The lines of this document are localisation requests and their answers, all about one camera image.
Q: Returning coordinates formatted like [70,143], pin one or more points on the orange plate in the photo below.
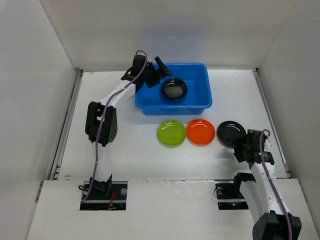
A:
[200,132]

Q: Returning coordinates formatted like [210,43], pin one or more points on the metal side rail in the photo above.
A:
[63,137]

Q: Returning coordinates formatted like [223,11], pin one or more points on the black plate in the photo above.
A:
[174,89]
[228,131]

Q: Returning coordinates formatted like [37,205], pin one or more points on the blue plastic bin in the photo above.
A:
[198,96]

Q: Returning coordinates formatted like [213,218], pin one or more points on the green plate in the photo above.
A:
[171,133]

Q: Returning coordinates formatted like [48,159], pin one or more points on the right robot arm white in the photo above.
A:
[271,216]

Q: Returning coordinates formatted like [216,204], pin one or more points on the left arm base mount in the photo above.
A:
[115,200]

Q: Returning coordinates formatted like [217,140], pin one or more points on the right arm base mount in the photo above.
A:
[228,198]

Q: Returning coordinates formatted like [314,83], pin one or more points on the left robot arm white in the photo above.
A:
[101,125]

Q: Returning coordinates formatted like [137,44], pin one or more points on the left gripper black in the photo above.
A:
[163,71]

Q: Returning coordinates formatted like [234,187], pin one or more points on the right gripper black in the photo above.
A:
[240,147]

